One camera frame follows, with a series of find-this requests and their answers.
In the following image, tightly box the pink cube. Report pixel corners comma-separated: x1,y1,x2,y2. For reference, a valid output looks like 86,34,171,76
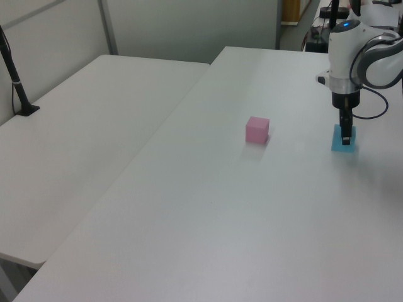
244,116,271,145

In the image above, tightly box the grey metal partition post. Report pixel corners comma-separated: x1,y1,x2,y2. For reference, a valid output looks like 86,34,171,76
97,0,119,56

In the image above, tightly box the dark metal partition post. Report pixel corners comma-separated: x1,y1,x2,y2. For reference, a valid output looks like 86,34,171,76
275,0,285,50

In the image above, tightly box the black flat device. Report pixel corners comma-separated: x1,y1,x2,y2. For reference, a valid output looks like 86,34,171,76
319,8,349,19

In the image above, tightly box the black background pole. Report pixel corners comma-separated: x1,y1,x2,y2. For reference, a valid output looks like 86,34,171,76
328,0,341,33

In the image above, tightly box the black camera stand pole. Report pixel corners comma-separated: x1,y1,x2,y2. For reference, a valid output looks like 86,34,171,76
0,24,41,118

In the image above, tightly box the dark robot cable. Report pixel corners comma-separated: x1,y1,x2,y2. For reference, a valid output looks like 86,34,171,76
349,33,403,121

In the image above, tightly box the yellow wooden cabinet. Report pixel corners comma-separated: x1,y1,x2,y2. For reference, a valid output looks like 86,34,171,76
281,0,313,25

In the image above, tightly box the black box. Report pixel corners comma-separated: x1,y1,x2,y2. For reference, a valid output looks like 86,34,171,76
305,40,329,53

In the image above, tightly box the thin black stand cable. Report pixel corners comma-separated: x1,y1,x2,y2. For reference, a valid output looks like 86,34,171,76
0,30,18,116

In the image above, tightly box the blue cube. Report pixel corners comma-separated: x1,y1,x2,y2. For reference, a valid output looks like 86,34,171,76
331,123,358,154

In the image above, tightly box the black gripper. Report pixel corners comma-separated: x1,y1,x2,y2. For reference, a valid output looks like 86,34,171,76
331,90,361,147

